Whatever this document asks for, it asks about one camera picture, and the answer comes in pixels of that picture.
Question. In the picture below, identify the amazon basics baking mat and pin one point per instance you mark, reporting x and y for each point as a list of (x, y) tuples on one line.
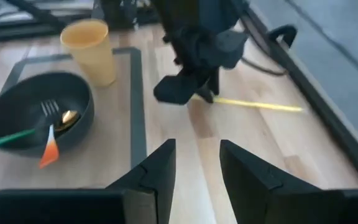
[(113, 124)]

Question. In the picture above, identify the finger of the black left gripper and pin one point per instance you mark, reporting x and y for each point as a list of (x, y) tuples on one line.
[(176, 88), (211, 85)]

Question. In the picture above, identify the yellow plastic cup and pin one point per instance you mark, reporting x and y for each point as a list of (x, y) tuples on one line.
[(93, 53)]

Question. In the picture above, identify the dark green bowl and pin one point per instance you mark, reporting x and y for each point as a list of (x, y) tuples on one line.
[(17, 105)]

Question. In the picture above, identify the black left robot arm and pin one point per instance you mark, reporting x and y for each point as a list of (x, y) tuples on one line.
[(197, 14)]

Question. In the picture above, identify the black table edge rail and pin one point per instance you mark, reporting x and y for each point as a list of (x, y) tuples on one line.
[(337, 132)]

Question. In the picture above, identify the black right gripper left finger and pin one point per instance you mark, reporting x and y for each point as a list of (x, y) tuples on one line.
[(154, 193)]

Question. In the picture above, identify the yellow straw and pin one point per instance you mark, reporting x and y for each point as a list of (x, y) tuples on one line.
[(259, 104)]

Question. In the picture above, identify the black table clamp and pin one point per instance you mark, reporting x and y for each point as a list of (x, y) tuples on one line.
[(286, 31)]

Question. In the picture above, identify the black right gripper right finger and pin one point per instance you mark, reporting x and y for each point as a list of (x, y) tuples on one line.
[(259, 199)]

